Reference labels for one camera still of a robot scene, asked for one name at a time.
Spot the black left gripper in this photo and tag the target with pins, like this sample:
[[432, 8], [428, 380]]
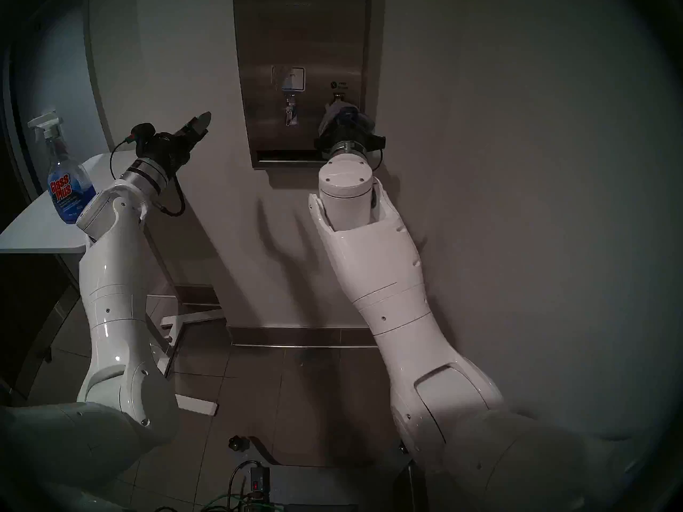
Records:
[[168, 149]]

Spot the grey microfiber cloth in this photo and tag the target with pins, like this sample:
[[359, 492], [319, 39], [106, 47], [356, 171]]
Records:
[[344, 119]]

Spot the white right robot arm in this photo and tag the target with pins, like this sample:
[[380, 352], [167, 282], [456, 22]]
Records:
[[384, 281]]

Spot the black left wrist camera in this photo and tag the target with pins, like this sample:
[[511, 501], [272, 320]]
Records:
[[142, 132]]

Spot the blue glass cleaner spray bottle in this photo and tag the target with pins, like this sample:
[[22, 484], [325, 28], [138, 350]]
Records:
[[61, 193]]

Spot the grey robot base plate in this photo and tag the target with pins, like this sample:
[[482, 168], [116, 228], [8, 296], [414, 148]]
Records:
[[320, 484]]

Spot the stainless steel wall dispenser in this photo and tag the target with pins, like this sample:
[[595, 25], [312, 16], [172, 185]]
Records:
[[299, 36]]

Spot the white side table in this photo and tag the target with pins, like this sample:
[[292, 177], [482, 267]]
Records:
[[32, 233]]

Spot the white blue-bordered label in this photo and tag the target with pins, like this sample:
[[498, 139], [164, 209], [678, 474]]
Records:
[[292, 79]]

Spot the black power box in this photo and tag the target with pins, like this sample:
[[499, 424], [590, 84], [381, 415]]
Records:
[[259, 483]]

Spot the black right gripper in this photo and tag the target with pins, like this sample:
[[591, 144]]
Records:
[[352, 143]]

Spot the black star knob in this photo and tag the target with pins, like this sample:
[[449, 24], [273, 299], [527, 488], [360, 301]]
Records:
[[238, 443]]

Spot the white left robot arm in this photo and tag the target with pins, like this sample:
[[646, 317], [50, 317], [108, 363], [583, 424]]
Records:
[[112, 303]]

